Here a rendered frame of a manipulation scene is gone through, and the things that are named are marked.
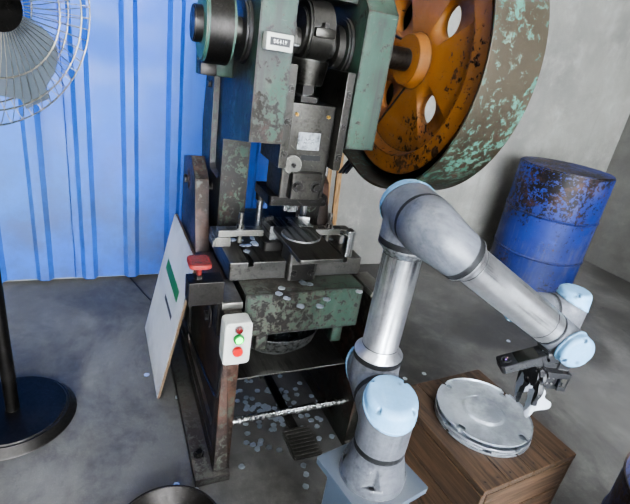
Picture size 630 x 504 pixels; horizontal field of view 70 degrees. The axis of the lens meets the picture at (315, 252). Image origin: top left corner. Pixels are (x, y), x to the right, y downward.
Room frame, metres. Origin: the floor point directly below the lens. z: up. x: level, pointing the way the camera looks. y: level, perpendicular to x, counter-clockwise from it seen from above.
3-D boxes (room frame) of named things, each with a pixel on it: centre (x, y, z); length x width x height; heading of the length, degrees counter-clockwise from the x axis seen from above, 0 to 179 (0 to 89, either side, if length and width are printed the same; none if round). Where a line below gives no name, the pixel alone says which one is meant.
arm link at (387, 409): (0.77, -0.21, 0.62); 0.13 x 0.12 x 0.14; 10
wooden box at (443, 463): (1.12, -0.59, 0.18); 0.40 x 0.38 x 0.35; 30
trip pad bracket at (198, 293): (1.09, 0.28, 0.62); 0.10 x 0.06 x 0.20; 117
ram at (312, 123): (1.39, 0.09, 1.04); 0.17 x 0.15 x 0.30; 27
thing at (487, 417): (1.13, -0.59, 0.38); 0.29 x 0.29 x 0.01
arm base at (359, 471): (0.76, -0.21, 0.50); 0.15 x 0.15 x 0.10
